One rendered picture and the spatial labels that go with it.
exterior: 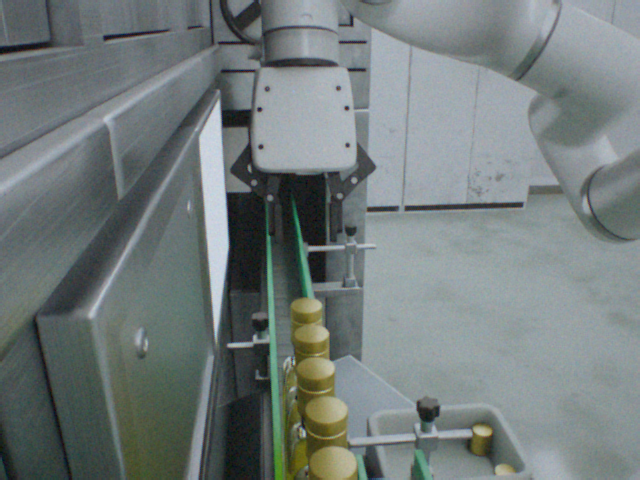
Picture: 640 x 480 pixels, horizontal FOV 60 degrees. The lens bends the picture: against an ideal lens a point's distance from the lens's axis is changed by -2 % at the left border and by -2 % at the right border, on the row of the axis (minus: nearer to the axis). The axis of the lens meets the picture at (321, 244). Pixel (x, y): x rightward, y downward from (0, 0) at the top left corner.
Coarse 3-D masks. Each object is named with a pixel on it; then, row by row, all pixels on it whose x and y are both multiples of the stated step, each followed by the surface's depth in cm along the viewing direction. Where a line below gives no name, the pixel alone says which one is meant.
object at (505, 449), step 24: (408, 408) 94; (456, 408) 94; (480, 408) 94; (384, 432) 94; (408, 432) 94; (504, 432) 89; (384, 456) 83; (408, 456) 93; (432, 456) 93; (456, 456) 93; (504, 456) 88
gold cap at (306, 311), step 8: (296, 304) 60; (304, 304) 60; (312, 304) 60; (320, 304) 60; (296, 312) 59; (304, 312) 59; (312, 312) 59; (320, 312) 60; (296, 320) 59; (304, 320) 59; (312, 320) 59; (320, 320) 60; (296, 328) 60
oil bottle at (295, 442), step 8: (296, 424) 53; (288, 432) 53; (296, 432) 52; (288, 440) 52; (296, 440) 51; (304, 440) 51; (288, 448) 52; (296, 448) 50; (304, 448) 50; (288, 456) 51; (296, 456) 50; (304, 456) 50; (288, 464) 50; (296, 464) 50; (304, 464) 50; (288, 472) 50
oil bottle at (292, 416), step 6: (294, 390) 58; (288, 396) 58; (294, 396) 57; (288, 402) 57; (294, 402) 56; (288, 408) 56; (294, 408) 56; (288, 414) 56; (294, 414) 55; (288, 420) 56; (294, 420) 55; (300, 420) 55; (288, 426) 56
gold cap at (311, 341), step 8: (304, 328) 55; (312, 328) 55; (320, 328) 55; (296, 336) 54; (304, 336) 54; (312, 336) 54; (320, 336) 54; (328, 336) 54; (296, 344) 54; (304, 344) 53; (312, 344) 53; (320, 344) 53; (328, 344) 55; (296, 352) 55; (304, 352) 54; (312, 352) 54; (320, 352) 54; (328, 352) 55; (296, 360) 55; (328, 360) 56; (296, 368) 55
